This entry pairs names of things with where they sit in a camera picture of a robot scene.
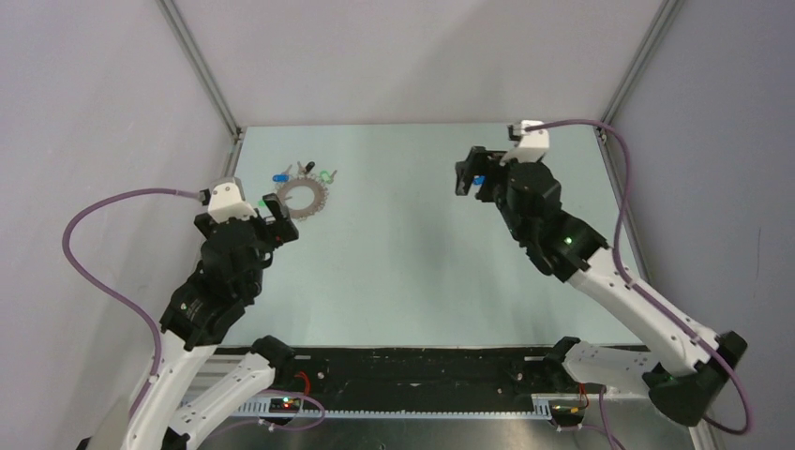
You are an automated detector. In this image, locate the large metal keyring with clips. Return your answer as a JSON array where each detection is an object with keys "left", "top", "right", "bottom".
[{"left": 276, "top": 175, "right": 329, "bottom": 221}]

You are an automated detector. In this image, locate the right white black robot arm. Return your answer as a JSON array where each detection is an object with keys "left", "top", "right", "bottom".
[{"left": 455, "top": 146, "right": 747, "bottom": 428}]

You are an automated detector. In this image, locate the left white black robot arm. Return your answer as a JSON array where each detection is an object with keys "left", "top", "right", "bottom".
[{"left": 80, "top": 187, "right": 298, "bottom": 449}]

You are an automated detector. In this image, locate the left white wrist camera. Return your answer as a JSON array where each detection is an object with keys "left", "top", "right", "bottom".
[{"left": 198, "top": 176, "right": 256, "bottom": 224}]

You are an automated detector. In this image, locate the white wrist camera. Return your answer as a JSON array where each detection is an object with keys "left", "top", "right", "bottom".
[
  {"left": 198, "top": 176, "right": 256, "bottom": 224},
  {"left": 500, "top": 119, "right": 550, "bottom": 166}
]

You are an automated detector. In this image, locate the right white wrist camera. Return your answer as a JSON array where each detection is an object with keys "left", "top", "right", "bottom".
[{"left": 500, "top": 119, "right": 550, "bottom": 166}]

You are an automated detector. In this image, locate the left aluminium frame post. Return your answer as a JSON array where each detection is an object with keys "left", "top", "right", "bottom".
[{"left": 157, "top": 0, "right": 241, "bottom": 143}]

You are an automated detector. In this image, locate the aluminium frame post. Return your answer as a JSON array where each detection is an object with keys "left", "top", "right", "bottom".
[
  {"left": 601, "top": 0, "right": 684, "bottom": 124},
  {"left": 157, "top": 0, "right": 241, "bottom": 143}
]

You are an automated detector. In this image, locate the grey slotted cable duct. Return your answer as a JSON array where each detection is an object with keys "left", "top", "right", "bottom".
[{"left": 230, "top": 397, "right": 552, "bottom": 420}]

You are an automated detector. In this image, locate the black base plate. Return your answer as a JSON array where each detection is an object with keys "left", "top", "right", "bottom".
[{"left": 272, "top": 346, "right": 599, "bottom": 412}]

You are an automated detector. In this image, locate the right aluminium frame post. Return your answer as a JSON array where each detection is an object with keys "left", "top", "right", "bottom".
[{"left": 601, "top": 0, "right": 684, "bottom": 124}]

